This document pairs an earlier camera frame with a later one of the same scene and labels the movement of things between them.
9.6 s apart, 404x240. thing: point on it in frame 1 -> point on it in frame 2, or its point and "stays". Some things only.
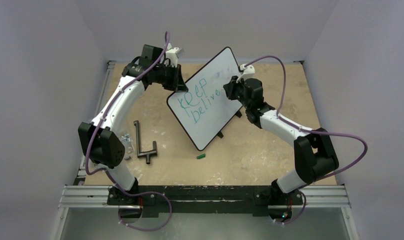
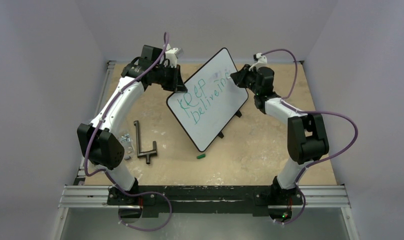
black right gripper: x=231 y=90 -> x=245 y=77
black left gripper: x=176 y=84 stays
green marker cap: x=201 y=156 stays
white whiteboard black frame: x=205 y=108 stays
